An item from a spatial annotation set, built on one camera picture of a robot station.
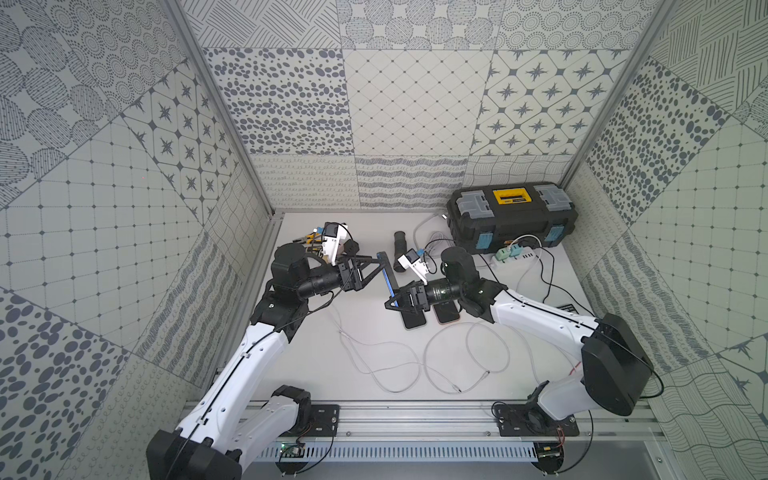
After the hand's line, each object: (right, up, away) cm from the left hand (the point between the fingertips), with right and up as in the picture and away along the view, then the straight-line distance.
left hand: (370, 253), depth 67 cm
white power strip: (+53, -4, +37) cm, 65 cm away
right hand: (+5, -13, +5) cm, 15 cm away
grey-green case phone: (+11, -22, +24) cm, 34 cm away
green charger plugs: (+44, -1, +32) cm, 55 cm away
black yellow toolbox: (+36, +10, +29) cm, 47 cm away
